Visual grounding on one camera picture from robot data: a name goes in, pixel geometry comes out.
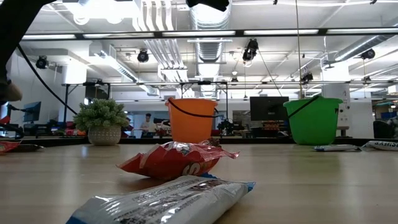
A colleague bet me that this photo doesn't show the red Skittles candy bag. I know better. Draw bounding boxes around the red Skittles candy bag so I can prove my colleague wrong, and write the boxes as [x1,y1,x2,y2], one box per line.
[0,140,22,154]
[117,139,241,182]

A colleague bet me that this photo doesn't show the black overhead rig beam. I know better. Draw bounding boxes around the black overhead rig beam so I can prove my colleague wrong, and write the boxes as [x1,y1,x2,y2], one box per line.
[21,27,398,40]

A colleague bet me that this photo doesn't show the thin hanging pole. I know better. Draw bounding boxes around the thin hanging pole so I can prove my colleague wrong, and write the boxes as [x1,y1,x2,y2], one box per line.
[294,0,303,100]

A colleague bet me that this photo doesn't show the large black monitor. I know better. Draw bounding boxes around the large black monitor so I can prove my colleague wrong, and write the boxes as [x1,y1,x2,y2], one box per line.
[249,96,290,122]

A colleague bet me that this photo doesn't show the orange plastic bucket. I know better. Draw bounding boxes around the orange plastic bucket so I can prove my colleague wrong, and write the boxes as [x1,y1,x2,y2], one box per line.
[164,97,220,144]

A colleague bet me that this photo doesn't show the person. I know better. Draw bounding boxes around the person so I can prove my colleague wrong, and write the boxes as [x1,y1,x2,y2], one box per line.
[139,113,156,139]

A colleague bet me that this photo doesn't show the green plastic bucket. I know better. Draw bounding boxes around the green plastic bucket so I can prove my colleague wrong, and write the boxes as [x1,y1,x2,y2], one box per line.
[283,95,345,146]

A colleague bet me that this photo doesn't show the green plant in white pot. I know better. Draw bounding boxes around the green plant in white pot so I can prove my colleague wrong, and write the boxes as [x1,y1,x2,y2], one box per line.
[73,98,130,147]

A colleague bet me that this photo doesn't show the white blue Hershey's bar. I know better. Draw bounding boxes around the white blue Hershey's bar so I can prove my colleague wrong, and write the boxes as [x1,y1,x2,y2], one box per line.
[313,144,361,152]
[66,172,256,224]
[362,140,398,152]

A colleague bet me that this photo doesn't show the small black monitor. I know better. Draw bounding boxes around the small black monitor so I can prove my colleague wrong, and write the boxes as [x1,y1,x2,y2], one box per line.
[22,101,42,123]

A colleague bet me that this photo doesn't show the small dark chocolate bar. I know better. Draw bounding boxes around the small dark chocolate bar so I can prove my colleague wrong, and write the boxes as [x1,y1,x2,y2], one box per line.
[12,144,45,153]

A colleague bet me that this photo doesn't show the background black metal frame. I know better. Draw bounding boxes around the background black metal frame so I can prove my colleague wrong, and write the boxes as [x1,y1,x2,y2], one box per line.
[62,80,231,139]

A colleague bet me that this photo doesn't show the black aluminium table frame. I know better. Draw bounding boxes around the black aluminium table frame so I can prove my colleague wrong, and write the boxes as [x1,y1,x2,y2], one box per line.
[0,136,398,146]

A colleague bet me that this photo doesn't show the long black arm cable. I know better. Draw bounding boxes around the long black arm cable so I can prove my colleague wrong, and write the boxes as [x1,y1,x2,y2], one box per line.
[17,45,78,115]

